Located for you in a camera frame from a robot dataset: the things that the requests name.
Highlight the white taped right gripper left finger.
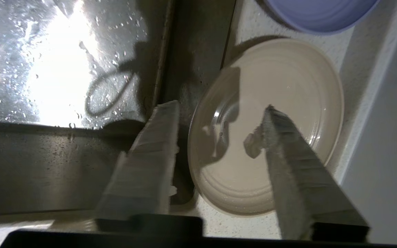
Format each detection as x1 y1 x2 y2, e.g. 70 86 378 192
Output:
95 100 180 221

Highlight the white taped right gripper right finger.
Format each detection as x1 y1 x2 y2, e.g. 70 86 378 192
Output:
262 105 369 241

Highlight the beige plastic plate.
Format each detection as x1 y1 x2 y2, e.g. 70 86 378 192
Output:
187 38 344 217

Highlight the purple plastic plate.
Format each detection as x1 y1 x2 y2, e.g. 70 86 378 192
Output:
262 0 381 35

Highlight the stainless steel sink basin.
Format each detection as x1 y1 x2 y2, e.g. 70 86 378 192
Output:
0 0 237 218

